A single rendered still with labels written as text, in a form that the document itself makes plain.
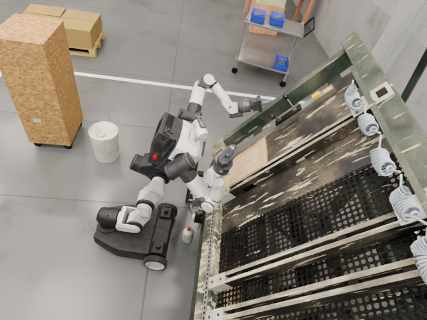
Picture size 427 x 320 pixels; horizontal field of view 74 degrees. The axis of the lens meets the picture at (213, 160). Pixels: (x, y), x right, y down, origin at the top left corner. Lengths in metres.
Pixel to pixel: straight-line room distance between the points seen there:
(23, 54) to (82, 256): 1.77
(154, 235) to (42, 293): 0.93
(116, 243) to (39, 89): 1.58
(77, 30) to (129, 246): 3.58
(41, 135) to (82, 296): 1.74
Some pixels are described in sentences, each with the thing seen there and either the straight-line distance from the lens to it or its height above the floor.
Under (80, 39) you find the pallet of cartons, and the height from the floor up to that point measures 0.27.
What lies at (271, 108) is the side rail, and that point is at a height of 1.31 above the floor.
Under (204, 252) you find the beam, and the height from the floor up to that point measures 0.84.
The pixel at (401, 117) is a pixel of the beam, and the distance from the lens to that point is 1.41.
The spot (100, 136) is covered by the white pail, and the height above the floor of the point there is 0.38.
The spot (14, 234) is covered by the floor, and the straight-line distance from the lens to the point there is 3.09.
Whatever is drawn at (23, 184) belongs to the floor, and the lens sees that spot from 3.41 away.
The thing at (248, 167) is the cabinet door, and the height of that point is 1.10.
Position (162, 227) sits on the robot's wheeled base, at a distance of 2.66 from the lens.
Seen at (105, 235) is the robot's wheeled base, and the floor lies 0.17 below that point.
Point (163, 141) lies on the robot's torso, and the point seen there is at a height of 1.36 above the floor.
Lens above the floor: 2.49
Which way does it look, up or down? 46 degrees down
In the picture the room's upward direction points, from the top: 14 degrees clockwise
